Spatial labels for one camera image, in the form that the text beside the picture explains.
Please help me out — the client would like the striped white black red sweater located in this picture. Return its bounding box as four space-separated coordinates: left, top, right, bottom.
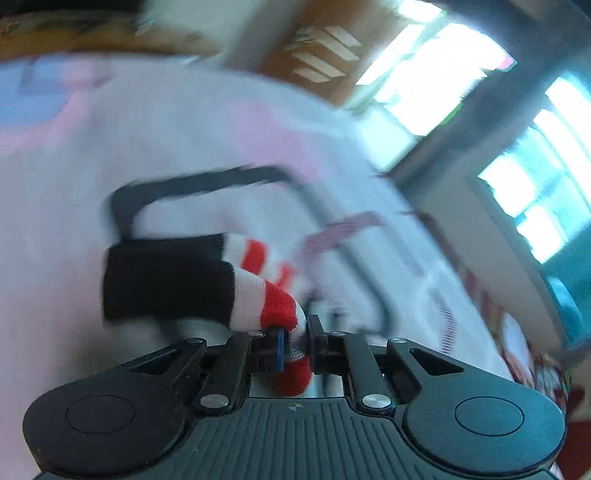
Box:
102 166 396 397

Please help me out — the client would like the teal cushion on sill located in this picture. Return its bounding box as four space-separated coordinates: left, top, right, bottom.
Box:
546 276 586 347

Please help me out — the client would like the patterned white pink bedsheet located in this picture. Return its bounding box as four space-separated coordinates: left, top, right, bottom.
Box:
1 56 509 479

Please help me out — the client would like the brown wooden door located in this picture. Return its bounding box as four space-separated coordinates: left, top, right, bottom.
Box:
259 0 411 106

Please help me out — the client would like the grey curtain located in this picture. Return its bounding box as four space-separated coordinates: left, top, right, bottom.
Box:
385 1 590 195

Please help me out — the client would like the window with frame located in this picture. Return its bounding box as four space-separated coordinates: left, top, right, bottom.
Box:
478 72 590 264

